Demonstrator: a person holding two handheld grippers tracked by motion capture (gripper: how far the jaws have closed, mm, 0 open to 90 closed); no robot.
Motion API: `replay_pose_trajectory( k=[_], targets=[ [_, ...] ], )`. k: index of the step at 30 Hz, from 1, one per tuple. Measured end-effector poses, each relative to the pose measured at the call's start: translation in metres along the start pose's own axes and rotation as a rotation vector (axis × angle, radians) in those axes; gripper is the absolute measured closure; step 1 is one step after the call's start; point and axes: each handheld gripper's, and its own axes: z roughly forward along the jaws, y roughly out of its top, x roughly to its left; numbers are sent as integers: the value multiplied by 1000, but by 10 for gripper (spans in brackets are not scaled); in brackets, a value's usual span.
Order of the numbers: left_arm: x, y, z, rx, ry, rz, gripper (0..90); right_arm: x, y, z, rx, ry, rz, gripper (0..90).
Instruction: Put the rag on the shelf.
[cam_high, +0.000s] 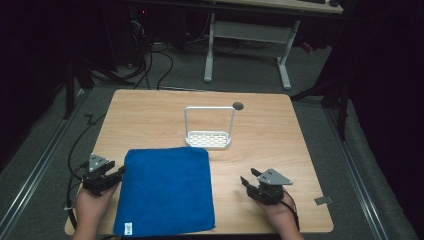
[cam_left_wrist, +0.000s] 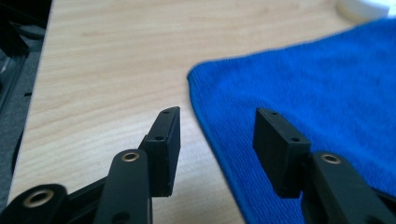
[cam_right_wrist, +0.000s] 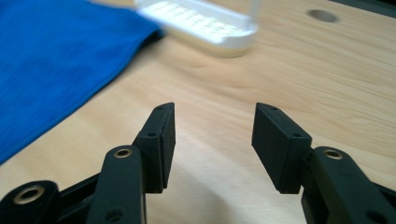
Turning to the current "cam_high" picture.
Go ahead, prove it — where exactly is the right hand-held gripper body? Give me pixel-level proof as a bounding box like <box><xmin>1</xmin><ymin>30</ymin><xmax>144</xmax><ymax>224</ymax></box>
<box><xmin>247</xmin><ymin>167</ymin><xmax>295</xmax><ymax>206</ymax></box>

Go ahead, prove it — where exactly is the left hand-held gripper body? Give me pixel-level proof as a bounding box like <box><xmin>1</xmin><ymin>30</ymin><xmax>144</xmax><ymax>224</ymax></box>
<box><xmin>81</xmin><ymin>153</ymin><xmax>116</xmax><ymax>197</ymax></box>

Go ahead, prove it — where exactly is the blue towel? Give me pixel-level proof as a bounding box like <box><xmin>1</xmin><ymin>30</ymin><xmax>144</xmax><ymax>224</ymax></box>
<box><xmin>112</xmin><ymin>146</ymin><xmax>217</xmax><ymax>238</ymax></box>

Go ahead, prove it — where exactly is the person's right hand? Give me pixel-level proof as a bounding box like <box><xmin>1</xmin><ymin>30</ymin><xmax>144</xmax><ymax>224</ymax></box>
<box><xmin>258</xmin><ymin>190</ymin><xmax>298</xmax><ymax>232</ymax></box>

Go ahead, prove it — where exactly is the grey tape piece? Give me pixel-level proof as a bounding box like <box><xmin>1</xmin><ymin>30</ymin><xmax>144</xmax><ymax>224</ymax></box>
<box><xmin>314</xmin><ymin>195</ymin><xmax>334</xmax><ymax>206</ymax></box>

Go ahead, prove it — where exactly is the black metal stand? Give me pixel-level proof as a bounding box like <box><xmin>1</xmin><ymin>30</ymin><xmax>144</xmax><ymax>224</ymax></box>
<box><xmin>289</xmin><ymin>78</ymin><xmax>353</xmax><ymax>142</ymax></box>
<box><xmin>62</xmin><ymin>54</ymin><xmax>136</xmax><ymax>120</ymax></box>

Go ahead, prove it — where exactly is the dark computer tower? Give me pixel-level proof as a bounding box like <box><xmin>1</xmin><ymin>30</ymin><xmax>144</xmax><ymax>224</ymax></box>
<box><xmin>124</xmin><ymin>4</ymin><xmax>153</xmax><ymax>66</ymax></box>

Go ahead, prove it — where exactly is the white-framed wooden desk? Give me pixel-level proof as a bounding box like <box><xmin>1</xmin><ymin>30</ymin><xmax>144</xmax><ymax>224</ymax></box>
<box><xmin>202</xmin><ymin>0</ymin><xmax>344</xmax><ymax>92</ymax></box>

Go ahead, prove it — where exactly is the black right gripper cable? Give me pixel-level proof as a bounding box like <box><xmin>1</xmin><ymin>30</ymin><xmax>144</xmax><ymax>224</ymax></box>
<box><xmin>280</xmin><ymin>189</ymin><xmax>301</xmax><ymax>232</ymax></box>

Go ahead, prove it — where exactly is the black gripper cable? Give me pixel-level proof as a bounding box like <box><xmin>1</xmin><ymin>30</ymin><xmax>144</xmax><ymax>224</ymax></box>
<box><xmin>280</xmin><ymin>189</ymin><xmax>301</xmax><ymax>232</ymax></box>
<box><xmin>64</xmin><ymin>113</ymin><xmax>108</xmax><ymax>231</ymax></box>

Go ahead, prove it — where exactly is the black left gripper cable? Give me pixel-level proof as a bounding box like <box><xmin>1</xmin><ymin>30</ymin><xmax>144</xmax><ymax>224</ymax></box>
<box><xmin>64</xmin><ymin>113</ymin><xmax>108</xmax><ymax>231</ymax></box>

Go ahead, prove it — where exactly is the white rack with handle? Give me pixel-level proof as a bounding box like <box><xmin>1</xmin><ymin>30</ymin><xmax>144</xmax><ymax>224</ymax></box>
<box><xmin>184</xmin><ymin>105</ymin><xmax>236</xmax><ymax>151</ymax></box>

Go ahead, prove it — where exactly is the metal floor rail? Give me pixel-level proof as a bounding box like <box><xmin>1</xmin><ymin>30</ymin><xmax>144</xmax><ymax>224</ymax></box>
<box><xmin>0</xmin><ymin>89</ymin><xmax>88</xmax><ymax>234</ymax></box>
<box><xmin>323</xmin><ymin>107</ymin><xmax>390</xmax><ymax>240</ymax></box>

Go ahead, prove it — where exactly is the black floor cable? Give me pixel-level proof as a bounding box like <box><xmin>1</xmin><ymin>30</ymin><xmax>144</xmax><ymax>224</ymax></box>
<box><xmin>155</xmin><ymin>49</ymin><xmax>175</xmax><ymax>91</ymax></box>
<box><xmin>132</xmin><ymin>43</ymin><xmax>155</xmax><ymax>90</ymax></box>

